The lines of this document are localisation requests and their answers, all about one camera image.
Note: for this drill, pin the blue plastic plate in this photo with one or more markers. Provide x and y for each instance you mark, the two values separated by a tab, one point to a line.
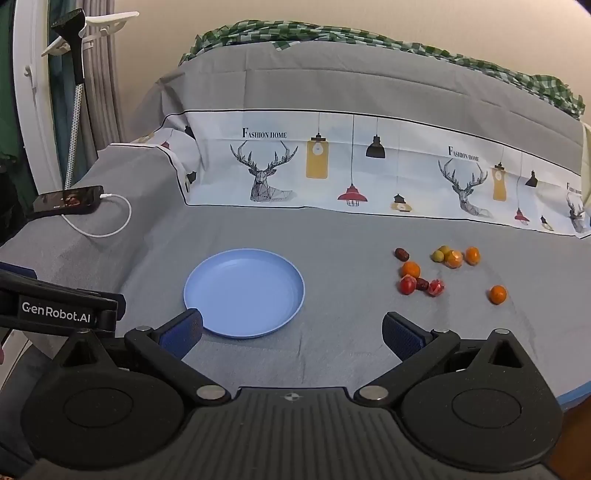
244	293

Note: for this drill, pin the black smartphone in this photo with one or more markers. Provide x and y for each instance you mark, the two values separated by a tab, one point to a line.
64	201

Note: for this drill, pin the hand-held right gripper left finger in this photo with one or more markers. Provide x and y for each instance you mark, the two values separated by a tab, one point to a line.
182	331

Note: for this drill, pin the green checked blanket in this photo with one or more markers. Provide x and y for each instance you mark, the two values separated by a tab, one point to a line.
369	39

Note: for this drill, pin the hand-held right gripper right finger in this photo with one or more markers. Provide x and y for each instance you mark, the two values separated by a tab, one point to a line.
401	336

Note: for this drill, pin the small orange mandarin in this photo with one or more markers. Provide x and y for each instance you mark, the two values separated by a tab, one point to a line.
497	294
410	268

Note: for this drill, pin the white door frame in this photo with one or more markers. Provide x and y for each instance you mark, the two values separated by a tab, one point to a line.
34	92

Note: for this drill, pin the grey curtain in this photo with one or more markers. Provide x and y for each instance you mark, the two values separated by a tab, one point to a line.
108	83

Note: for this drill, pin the dark red date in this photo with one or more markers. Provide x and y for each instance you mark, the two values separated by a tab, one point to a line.
421	284
401	253

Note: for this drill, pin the white plastic hanger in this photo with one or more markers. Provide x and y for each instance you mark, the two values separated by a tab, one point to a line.
108	21

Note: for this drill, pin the cream pillow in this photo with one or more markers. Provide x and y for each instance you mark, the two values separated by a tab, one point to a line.
587	161

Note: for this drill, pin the small green fruit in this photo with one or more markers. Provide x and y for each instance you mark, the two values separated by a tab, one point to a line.
437	256

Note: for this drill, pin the small orange kumquat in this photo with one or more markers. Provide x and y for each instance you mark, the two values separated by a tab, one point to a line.
472	255

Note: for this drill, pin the red cherry tomato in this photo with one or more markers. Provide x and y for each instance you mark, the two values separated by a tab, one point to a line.
407	285

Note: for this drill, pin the grey deer printed quilt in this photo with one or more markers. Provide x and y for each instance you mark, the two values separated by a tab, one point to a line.
346	87

